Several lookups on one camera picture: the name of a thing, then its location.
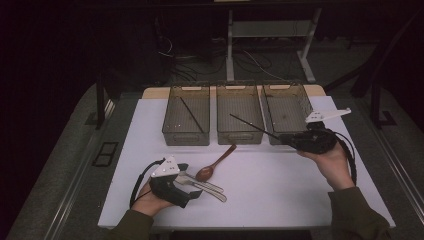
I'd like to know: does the brown wooden spoon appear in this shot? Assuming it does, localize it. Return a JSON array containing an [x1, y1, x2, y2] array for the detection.
[[195, 143, 238, 183]]

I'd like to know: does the person's left hand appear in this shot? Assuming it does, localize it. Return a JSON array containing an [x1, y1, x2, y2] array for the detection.
[[131, 181, 174, 218]]

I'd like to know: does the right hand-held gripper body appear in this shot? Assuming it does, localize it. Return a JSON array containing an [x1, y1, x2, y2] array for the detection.
[[297, 107, 353, 155]]

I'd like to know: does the black floor frame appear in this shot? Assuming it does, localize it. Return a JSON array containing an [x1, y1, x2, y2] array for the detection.
[[92, 141, 120, 168]]

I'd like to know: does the silver metal utensil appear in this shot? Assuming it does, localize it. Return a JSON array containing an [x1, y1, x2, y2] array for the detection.
[[179, 170, 225, 194]]

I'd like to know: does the black metal stand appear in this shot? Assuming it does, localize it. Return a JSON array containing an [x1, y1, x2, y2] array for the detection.
[[353, 9, 398, 129]]

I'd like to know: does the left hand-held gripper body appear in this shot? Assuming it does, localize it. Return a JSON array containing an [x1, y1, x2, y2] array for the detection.
[[148, 155, 193, 209]]

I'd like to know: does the hand-held gripper black cable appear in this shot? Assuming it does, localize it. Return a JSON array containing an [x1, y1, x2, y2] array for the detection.
[[129, 158, 167, 208], [328, 128, 358, 187]]

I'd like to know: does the left hand-held gripper black cable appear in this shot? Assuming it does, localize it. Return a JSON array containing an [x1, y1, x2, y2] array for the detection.
[[129, 158, 167, 208]]

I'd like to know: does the right hand-held gripper black cable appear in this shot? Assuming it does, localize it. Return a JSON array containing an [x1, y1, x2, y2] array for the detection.
[[328, 128, 358, 187]]

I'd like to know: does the person's right hand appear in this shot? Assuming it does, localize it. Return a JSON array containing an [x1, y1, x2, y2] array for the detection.
[[297, 141, 356, 192]]

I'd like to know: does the metal floor rail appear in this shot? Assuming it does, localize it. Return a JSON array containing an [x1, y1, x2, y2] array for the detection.
[[366, 109, 424, 214], [43, 99, 116, 240]]

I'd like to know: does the smoky clear plastic bin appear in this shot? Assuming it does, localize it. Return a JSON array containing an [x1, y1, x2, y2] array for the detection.
[[161, 83, 211, 147], [261, 81, 322, 146], [215, 82, 266, 146]]

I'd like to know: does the white floor cable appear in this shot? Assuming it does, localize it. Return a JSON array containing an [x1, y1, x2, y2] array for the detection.
[[243, 49, 284, 82]]

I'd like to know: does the white metal table frame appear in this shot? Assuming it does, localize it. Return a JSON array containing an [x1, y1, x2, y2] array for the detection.
[[225, 8, 323, 84]]

